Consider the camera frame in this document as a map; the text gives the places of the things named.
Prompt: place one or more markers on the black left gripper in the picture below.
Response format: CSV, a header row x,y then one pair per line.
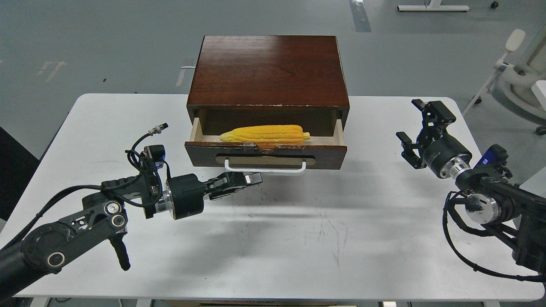
x,y
186,192

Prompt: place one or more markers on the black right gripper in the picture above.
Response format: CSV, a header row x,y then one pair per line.
x,y
438,154

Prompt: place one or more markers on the wooden drawer with dark front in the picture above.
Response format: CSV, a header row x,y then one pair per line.
x,y
318,152

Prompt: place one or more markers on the yellow corn cob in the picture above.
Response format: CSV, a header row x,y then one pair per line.
x,y
267,136

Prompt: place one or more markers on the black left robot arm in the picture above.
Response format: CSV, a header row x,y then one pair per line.
x,y
37,251

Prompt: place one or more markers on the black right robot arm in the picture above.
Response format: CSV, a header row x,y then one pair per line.
x,y
486,204

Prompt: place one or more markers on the white chair background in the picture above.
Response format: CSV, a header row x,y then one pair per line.
x,y
511,84

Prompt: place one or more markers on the dark wooden cabinet box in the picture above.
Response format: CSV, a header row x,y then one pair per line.
x,y
301,75

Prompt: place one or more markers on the white drawer handle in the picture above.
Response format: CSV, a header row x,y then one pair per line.
x,y
269,171

